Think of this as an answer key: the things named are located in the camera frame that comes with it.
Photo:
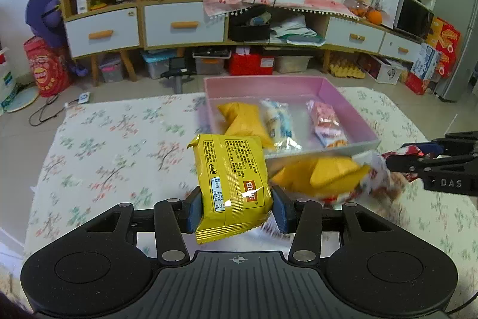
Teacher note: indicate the clear box pink contents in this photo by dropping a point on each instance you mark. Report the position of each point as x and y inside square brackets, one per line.
[112, 70]

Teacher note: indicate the red storage box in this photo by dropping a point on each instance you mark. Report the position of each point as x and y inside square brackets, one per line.
[250, 65]

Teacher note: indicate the black storage box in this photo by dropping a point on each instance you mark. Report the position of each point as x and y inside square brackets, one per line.
[248, 31]

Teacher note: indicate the round white base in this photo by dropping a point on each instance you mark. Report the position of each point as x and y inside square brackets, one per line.
[22, 100]

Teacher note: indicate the pink cardboard box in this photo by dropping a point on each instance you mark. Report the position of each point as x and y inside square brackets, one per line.
[298, 91]

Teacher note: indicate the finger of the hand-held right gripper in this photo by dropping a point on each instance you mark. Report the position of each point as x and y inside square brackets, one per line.
[429, 164]
[459, 143]

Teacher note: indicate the small white device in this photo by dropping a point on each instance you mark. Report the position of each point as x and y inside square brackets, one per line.
[84, 97]

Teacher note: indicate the orange fruit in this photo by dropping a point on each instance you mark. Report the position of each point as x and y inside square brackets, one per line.
[375, 17]

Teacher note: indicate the pile of clothes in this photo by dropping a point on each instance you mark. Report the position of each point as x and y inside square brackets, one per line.
[295, 31]

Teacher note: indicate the white blue sack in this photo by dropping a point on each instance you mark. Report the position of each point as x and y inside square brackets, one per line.
[7, 80]

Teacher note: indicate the clear storage box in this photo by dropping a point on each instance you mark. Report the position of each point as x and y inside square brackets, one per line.
[209, 65]

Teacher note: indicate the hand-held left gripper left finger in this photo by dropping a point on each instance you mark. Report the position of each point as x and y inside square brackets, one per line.
[192, 214]

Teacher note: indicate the small red box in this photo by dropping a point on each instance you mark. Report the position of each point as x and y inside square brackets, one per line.
[416, 84]

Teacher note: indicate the black white microwave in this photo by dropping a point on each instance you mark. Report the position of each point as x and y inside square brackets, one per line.
[414, 20]

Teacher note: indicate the red orange boxes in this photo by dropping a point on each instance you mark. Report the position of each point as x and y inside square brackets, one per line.
[446, 42]

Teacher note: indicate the orange-yellow snack packet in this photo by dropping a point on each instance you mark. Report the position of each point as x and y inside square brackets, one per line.
[328, 173]
[246, 121]

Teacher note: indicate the low wooden cabinet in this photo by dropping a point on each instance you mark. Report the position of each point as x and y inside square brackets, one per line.
[321, 50]

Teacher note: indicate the clear bread packet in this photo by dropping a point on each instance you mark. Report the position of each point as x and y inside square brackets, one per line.
[278, 121]

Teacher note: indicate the black metal stand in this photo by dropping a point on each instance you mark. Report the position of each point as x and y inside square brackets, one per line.
[177, 72]

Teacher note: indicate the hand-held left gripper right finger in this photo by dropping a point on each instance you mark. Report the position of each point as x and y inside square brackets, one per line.
[281, 214]

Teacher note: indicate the grey fridge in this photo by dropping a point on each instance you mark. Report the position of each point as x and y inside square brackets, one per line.
[455, 42]

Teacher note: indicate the blue lid storage box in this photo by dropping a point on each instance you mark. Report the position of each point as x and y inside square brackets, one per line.
[157, 63]

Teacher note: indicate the blue white carton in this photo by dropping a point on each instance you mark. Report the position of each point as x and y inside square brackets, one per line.
[425, 61]

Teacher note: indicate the red printed barrel bag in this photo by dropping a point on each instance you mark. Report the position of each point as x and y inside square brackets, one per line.
[46, 68]

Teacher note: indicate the white tall carton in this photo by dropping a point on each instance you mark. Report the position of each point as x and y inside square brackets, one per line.
[83, 1]

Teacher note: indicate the lemon yellow printed packet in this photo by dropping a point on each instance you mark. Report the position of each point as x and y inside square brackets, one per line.
[231, 184]

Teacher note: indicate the yellow egg tray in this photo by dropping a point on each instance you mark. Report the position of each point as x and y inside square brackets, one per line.
[345, 70]

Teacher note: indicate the small white drawer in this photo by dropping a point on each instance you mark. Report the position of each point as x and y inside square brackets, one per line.
[354, 29]
[399, 42]

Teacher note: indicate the clear jar of oranges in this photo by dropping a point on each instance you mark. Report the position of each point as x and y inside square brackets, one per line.
[354, 8]

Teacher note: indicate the white nut packet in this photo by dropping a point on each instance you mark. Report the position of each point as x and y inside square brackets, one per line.
[377, 184]

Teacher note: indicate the purple plush toy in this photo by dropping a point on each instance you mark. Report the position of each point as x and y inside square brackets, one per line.
[44, 16]

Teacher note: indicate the white printed carton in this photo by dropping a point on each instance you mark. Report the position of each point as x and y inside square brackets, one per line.
[386, 72]

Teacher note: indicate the large white drawer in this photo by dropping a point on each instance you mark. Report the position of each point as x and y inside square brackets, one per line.
[183, 38]
[101, 20]

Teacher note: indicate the clear box beige contents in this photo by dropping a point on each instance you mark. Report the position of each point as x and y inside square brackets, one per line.
[293, 65]

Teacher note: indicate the floral tablecloth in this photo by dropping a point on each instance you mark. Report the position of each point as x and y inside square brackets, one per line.
[112, 154]

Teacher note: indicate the pink clear snack packet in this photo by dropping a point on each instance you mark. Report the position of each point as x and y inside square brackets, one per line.
[326, 124]

